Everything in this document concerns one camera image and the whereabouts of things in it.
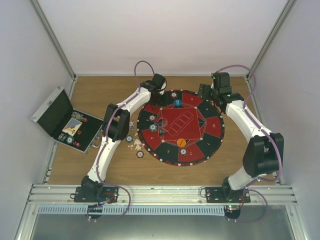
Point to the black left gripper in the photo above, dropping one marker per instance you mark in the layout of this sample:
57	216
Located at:
165	103

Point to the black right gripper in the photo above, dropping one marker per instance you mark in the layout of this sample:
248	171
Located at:
203	90

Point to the blue small blind button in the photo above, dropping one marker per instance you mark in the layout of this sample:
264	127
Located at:
177	102

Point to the blue 10 chip stack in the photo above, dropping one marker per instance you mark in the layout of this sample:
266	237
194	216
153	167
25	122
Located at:
131	125

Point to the green 50 chip stack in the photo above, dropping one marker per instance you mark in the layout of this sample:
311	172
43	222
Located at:
129	139

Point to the orange big blind button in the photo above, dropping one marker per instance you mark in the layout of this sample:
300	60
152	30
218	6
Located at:
181	142

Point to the orange 100 chip stack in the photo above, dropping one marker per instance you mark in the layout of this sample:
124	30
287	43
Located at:
139	154

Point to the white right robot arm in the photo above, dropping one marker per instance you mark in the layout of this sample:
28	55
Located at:
264	152

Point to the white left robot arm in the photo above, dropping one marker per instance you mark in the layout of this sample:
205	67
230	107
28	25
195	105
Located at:
115	128

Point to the clear round dealer button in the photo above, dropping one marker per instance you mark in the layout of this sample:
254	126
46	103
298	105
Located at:
163	122

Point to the round red black poker mat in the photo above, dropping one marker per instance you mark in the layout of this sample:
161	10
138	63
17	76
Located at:
197	121

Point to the card box in case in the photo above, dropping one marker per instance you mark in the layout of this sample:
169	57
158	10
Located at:
72	127

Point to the aluminium poker case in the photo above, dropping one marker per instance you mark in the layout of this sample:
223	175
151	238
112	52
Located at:
54	114

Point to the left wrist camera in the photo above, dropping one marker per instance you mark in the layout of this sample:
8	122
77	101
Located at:
159	82

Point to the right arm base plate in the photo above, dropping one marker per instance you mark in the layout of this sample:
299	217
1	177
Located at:
214	194

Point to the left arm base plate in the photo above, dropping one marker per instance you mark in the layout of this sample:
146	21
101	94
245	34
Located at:
105	194

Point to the front aluminium rail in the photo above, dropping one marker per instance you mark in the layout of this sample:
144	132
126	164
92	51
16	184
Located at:
162	195

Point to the slotted cable duct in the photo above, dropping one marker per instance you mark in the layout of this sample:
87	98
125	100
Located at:
157	210

